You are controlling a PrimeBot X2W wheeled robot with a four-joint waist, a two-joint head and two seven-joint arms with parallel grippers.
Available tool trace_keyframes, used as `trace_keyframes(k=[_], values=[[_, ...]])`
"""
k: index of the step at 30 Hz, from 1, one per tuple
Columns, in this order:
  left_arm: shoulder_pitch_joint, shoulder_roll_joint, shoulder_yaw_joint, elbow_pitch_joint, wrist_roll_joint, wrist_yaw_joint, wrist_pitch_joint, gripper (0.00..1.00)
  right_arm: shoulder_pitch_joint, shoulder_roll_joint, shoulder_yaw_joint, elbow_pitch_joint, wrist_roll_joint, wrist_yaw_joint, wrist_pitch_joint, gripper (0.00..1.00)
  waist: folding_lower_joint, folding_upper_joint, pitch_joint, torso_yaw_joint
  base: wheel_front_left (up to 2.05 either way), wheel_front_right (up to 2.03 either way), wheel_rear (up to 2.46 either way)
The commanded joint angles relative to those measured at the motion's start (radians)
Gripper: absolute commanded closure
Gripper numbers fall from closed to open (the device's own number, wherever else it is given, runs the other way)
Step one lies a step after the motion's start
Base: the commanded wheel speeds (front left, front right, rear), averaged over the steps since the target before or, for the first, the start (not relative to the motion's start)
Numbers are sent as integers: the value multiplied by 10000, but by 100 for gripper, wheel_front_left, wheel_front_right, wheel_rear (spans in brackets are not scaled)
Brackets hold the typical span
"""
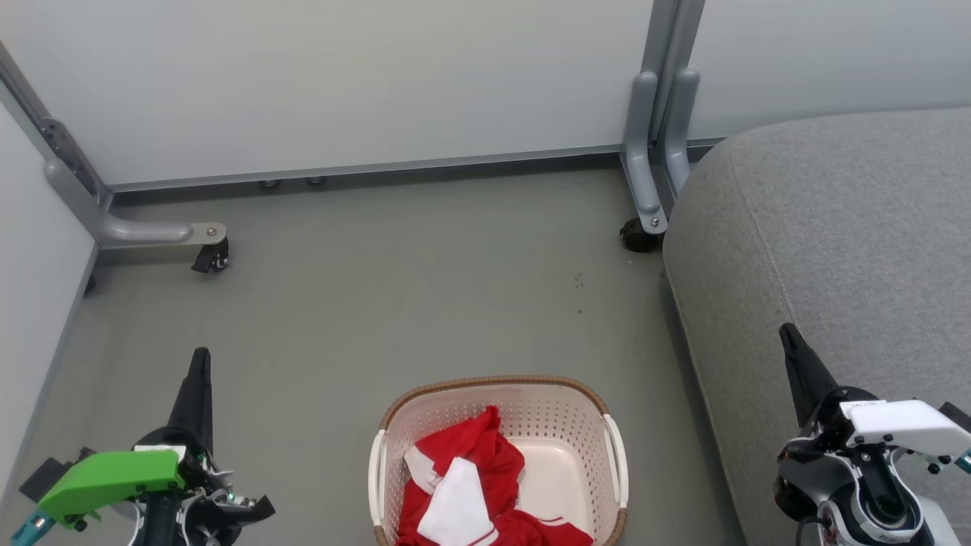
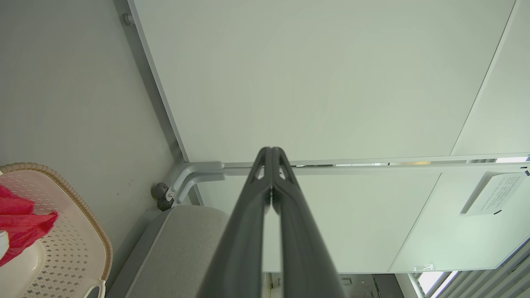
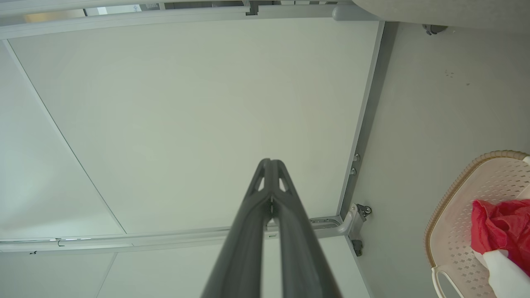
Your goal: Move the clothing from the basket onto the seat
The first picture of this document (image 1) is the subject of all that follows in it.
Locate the round black caster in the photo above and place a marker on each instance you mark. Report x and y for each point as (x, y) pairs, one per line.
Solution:
(639, 236)

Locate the grey upright partition post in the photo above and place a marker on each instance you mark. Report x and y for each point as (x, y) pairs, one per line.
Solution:
(671, 38)

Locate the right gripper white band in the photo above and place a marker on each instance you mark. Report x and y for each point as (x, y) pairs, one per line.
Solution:
(903, 425)

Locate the grey partition foot with plate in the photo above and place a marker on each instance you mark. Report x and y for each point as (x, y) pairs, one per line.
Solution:
(129, 227)

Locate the grey slanted partition post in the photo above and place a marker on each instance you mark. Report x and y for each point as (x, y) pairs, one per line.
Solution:
(53, 136)

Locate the grey partition bottom rail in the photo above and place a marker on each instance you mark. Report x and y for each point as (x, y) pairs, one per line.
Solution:
(364, 168)

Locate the perforated plastic laundry basket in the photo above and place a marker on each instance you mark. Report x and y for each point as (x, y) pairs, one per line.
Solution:
(561, 478)

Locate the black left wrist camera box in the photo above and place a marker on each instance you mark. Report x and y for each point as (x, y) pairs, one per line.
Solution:
(47, 476)

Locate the red and white garment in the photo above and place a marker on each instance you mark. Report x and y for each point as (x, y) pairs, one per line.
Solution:
(485, 455)

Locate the grey curved partition foot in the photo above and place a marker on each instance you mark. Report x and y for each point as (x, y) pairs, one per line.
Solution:
(643, 152)
(677, 129)

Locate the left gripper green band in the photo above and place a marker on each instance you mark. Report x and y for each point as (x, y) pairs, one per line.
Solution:
(114, 474)

